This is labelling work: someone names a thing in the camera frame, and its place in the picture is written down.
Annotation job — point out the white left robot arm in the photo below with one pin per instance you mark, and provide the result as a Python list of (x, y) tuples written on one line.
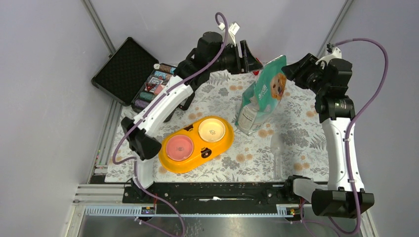
[(212, 54)]

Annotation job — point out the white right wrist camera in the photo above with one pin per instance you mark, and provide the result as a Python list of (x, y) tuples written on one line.
[(324, 61)]

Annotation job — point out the clear plastic scoop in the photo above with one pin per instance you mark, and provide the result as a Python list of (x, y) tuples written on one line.
[(277, 148)]

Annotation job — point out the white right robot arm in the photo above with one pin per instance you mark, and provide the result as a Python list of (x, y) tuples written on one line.
[(345, 195)]

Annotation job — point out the yellow double pet bowl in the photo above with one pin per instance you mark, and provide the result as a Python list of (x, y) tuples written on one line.
[(196, 144)]

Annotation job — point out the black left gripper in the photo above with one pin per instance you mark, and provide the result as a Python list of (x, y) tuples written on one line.
[(247, 63)]

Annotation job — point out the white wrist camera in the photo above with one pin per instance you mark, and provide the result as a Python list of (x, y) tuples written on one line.
[(232, 31), (324, 61)]

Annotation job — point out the green dog food bag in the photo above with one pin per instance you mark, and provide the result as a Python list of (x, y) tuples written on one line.
[(261, 98)]

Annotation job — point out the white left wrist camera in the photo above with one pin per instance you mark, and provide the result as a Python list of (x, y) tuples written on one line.
[(232, 31)]

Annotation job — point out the floral table mat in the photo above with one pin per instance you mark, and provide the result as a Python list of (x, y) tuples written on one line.
[(250, 158)]

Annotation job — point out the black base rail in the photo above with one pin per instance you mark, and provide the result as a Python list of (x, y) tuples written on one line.
[(213, 198)]

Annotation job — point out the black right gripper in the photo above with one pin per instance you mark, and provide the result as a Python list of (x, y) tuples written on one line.
[(292, 71)]

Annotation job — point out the black poker chip case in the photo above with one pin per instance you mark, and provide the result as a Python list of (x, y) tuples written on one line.
[(132, 76)]

